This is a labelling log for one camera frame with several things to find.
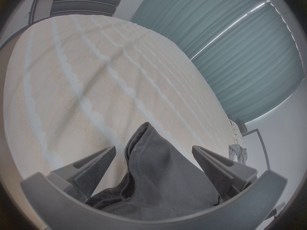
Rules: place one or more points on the black T-shirt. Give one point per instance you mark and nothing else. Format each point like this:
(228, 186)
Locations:
(163, 171)

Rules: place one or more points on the black chest of drawers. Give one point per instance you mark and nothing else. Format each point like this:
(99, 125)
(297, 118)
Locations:
(84, 3)

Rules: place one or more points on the grey bedside table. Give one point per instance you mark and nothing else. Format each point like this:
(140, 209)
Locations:
(242, 126)

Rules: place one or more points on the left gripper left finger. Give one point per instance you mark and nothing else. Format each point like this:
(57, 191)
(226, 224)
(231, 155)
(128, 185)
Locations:
(93, 168)

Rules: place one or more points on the white printed pillow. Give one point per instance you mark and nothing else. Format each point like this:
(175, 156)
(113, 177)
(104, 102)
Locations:
(236, 130)

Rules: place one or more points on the blue-green curtain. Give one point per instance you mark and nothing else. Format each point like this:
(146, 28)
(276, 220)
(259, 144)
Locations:
(196, 13)
(251, 68)

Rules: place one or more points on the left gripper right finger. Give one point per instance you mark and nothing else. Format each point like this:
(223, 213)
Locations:
(215, 168)

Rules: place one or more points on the pile of clothes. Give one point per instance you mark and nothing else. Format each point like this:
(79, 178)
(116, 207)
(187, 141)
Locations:
(237, 152)

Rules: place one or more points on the bed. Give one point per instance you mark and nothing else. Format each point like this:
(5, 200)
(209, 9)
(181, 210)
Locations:
(96, 80)

